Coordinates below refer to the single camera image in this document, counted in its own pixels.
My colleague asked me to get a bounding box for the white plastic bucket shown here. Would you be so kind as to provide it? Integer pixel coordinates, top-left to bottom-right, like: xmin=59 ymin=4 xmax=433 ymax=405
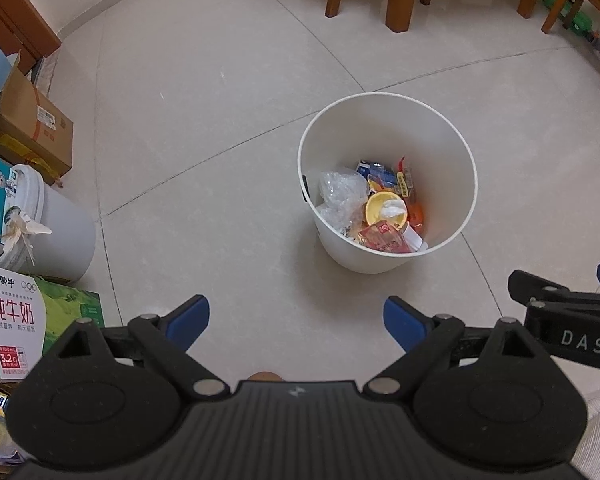
xmin=0 ymin=164 xmax=97 ymax=283

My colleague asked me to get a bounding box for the white round trash bin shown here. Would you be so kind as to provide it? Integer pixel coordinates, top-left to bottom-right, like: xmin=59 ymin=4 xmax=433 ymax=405
xmin=297 ymin=92 xmax=478 ymax=275

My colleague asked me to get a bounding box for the brown cardboard box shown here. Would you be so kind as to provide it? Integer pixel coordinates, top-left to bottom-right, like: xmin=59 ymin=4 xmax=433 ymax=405
xmin=0 ymin=67 xmax=75 ymax=188

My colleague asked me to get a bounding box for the yellow printed paper cup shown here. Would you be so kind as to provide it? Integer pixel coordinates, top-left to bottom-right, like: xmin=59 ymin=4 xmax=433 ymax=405
xmin=395 ymin=156 xmax=417 ymax=198

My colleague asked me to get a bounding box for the green plastic package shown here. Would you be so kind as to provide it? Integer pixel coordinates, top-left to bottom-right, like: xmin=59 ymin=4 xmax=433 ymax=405
xmin=542 ymin=0 xmax=595 ymax=35

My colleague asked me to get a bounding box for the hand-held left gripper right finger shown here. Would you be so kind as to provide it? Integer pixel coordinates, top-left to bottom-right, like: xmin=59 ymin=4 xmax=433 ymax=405
xmin=364 ymin=296 xmax=548 ymax=402

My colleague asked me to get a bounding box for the dried plant husk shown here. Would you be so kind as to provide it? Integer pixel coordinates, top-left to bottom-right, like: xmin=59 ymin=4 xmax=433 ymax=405
xmin=2 ymin=210 xmax=53 ymax=266

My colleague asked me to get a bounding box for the green milk carton box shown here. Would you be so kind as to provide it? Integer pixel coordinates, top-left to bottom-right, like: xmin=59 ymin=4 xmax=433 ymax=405
xmin=0 ymin=262 xmax=106 ymax=381

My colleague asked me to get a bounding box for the orange peel half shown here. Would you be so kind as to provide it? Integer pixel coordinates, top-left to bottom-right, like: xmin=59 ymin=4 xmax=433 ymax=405
xmin=406 ymin=199 xmax=427 ymax=227
xmin=365 ymin=191 xmax=409 ymax=228

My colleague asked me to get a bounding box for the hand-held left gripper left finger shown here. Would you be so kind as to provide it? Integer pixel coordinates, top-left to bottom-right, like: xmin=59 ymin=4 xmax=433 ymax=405
xmin=55 ymin=295 xmax=231 ymax=402

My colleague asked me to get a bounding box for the wooden stool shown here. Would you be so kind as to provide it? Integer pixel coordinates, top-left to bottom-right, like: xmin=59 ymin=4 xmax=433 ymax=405
xmin=541 ymin=0 xmax=600 ymax=101

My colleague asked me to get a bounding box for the blue drink carton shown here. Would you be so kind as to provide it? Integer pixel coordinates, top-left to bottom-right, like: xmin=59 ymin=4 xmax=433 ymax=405
xmin=356 ymin=159 xmax=398 ymax=191

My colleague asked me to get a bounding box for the small white plastic cup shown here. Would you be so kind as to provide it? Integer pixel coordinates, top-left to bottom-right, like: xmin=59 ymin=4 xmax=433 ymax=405
xmin=402 ymin=225 xmax=429 ymax=253

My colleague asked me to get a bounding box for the red snack packet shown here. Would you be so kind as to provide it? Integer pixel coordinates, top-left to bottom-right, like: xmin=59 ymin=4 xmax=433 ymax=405
xmin=357 ymin=221 xmax=406 ymax=253

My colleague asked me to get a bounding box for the clear plastic bag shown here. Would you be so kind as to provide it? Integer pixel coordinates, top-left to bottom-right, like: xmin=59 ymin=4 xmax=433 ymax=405
xmin=317 ymin=170 xmax=371 ymax=233

